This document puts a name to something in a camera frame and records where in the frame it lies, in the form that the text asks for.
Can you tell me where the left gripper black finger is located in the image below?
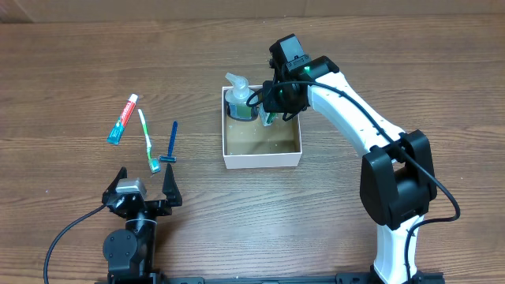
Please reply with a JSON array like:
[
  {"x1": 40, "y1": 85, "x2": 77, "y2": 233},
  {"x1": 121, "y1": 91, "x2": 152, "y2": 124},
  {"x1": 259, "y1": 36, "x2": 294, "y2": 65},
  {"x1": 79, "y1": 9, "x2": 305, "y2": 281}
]
[
  {"x1": 162, "y1": 164, "x2": 182, "y2": 206},
  {"x1": 104, "y1": 166, "x2": 127, "y2": 194}
]

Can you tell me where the blue disposable razor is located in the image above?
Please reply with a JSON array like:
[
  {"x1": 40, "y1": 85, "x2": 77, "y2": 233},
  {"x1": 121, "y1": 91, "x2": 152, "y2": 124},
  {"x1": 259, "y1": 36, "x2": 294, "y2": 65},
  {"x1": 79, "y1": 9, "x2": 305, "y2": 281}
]
[{"x1": 159, "y1": 121, "x2": 178, "y2": 163}]

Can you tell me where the green soap bar package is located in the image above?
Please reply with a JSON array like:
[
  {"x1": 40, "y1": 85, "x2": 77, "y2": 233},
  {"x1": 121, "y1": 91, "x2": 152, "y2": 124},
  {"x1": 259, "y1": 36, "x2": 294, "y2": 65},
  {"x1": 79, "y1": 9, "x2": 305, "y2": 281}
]
[{"x1": 259, "y1": 110, "x2": 277, "y2": 127}]

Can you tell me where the clear soap pump bottle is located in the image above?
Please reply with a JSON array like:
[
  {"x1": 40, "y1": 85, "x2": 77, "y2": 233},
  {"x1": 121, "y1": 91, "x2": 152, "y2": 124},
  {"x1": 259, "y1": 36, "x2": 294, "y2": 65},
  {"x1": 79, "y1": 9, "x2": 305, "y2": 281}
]
[{"x1": 225, "y1": 73, "x2": 257, "y2": 121}]

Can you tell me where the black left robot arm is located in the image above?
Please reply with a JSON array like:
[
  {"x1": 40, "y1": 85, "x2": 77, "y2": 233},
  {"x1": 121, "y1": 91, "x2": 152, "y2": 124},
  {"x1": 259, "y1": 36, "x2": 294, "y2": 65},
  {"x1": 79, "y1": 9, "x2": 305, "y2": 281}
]
[{"x1": 102, "y1": 164, "x2": 182, "y2": 283}]

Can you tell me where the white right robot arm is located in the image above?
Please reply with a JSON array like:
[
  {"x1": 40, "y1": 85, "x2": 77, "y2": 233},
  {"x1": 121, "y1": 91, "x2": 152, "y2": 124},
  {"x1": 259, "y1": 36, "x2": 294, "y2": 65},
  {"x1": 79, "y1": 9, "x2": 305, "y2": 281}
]
[{"x1": 262, "y1": 35, "x2": 444, "y2": 283}]

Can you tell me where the green white toothbrush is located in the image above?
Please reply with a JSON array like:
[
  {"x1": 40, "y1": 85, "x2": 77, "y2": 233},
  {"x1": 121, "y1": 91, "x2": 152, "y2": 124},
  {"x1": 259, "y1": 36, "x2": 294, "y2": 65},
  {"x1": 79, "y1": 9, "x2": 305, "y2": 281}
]
[{"x1": 137, "y1": 109, "x2": 161, "y2": 174}]

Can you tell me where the red white toothpaste tube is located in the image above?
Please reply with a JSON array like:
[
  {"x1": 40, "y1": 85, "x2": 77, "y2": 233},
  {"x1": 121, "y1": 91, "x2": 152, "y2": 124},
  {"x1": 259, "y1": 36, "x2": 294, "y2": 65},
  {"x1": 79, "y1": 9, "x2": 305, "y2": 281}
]
[{"x1": 107, "y1": 94, "x2": 138, "y2": 145}]

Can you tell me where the white cardboard box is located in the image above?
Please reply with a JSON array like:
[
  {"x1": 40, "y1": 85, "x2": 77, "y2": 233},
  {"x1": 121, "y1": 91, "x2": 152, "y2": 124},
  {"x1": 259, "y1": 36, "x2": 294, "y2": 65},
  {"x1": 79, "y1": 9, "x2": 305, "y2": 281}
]
[{"x1": 222, "y1": 99, "x2": 303, "y2": 170}]

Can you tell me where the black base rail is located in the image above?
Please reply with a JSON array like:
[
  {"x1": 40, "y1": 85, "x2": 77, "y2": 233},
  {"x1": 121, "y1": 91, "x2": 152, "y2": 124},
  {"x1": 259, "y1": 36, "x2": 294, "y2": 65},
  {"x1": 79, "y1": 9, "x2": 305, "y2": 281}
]
[{"x1": 161, "y1": 271, "x2": 445, "y2": 284}]

